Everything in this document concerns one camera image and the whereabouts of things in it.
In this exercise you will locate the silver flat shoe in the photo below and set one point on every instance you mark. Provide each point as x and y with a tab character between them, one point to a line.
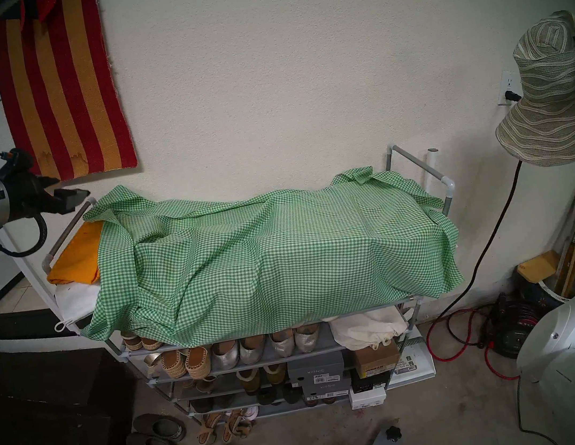
253	349
226	354

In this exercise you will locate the red yellow striped wall rug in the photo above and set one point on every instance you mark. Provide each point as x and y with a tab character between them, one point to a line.
62	98

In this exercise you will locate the black door mat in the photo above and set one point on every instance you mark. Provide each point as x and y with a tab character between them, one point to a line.
17	327

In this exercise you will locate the jute wedge shoe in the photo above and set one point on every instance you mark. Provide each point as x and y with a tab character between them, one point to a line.
132	341
151	343

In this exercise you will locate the black shoe box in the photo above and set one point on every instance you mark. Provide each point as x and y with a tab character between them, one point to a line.
369	382

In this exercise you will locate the brown cardboard shoe box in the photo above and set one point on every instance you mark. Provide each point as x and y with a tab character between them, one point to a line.
377	359

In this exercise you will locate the striped straw sun hat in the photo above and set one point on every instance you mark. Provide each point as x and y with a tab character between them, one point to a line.
555	101

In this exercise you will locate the orange folded cloth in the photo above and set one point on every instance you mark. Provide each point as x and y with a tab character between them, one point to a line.
76	255

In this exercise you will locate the white flat carton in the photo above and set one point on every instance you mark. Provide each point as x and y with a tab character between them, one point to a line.
418	361

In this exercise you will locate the white shoe box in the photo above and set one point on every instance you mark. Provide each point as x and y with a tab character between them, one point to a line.
368	397

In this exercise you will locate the gold pointed shoe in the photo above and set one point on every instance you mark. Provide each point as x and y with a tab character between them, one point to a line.
152	362

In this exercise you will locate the yellow block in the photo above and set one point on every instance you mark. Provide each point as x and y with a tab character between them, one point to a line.
538	266

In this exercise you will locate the white wall outlet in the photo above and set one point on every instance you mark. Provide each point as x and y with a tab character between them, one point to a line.
508	80

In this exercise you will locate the green gingham cloth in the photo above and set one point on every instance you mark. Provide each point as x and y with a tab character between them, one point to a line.
272	259

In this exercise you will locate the dark grey Vionic shoe box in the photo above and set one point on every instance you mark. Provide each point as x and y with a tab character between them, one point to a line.
327	389

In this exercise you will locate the mustard suede shoe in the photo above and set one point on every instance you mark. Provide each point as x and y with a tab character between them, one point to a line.
249	381
276	374

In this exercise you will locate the tan espadrille shoe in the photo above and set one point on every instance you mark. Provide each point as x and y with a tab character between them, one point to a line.
173	364
197	360

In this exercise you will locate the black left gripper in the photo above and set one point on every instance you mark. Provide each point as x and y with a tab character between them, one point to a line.
26	195

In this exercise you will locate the cream cloth bag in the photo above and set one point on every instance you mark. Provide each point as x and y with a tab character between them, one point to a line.
366	328

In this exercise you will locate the grey metal shoe rack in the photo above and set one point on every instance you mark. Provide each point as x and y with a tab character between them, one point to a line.
422	164

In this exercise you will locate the black base knob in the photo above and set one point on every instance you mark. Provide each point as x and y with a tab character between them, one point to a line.
393	433

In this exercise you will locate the dark wooden chest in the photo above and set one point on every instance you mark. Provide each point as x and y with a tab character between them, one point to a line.
79	409

